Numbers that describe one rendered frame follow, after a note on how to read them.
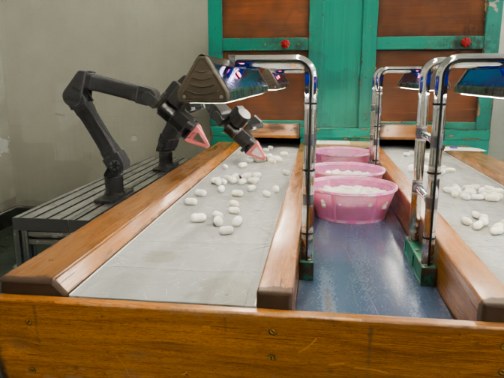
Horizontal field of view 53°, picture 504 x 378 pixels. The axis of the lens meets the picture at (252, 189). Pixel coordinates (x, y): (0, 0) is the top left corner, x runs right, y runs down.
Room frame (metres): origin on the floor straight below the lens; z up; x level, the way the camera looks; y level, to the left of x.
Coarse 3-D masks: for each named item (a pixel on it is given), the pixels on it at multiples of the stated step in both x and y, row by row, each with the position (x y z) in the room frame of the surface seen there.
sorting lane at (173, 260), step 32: (224, 160) 2.07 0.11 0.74; (288, 160) 2.08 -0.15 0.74; (192, 192) 1.48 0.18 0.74; (224, 192) 1.48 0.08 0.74; (256, 192) 1.48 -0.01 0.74; (160, 224) 1.14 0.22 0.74; (192, 224) 1.14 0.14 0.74; (224, 224) 1.14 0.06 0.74; (256, 224) 1.14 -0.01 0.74; (128, 256) 0.92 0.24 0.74; (160, 256) 0.92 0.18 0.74; (192, 256) 0.92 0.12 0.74; (224, 256) 0.92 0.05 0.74; (256, 256) 0.92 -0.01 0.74; (96, 288) 0.77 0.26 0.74; (128, 288) 0.77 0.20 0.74; (160, 288) 0.77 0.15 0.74; (192, 288) 0.77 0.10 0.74; (224, 288) 0.77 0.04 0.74; (256, 288) 0.77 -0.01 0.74
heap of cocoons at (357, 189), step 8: (336, 192) 1.48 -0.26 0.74; (344, 192) 1.47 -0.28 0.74; (352, 192) 1.47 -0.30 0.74; (360, 192) 1.50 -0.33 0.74; (368, 192) 1.51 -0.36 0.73; (376, 192) 1.46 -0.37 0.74; (352, 200) 1.41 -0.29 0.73; (360, 200) 1.35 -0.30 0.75; (352, 208) 1.35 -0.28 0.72; (384, 208) 1.37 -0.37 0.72
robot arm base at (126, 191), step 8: (120, 176) 1.71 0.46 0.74; (112, 184) 1.69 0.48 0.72; (120, 184) 1.70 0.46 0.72; (104, 192) 1.71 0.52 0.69; (112, 192) 1.69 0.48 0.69; (120, 192) 1.70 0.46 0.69; (128, 192) 1.75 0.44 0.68; (96, 200) 1.62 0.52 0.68; (104, 200) 1.62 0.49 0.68; (112, 200) 1.62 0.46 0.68
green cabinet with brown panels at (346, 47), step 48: (240, 0) 2.55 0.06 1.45; (288, 0) 2.52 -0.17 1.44; (336, 0) 2.49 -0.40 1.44; (384, 0) 2.46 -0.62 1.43; (432, 0) 2.43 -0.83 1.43; (480, 0) 2.41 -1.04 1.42; (240, 48) 2.54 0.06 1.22; (288, 48) 2.51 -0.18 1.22; (336, 48) 2.49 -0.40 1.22; (384, 48) 2.45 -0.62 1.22; (432, 48) 2.42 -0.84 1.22; (480, 48) 2.39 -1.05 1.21; (288, 96) 2.52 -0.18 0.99; (336, 96) 2.48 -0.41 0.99; (384, 96) 2.46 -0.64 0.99; (432, 96) 2.43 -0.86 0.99; (480, 96) 2.39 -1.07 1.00
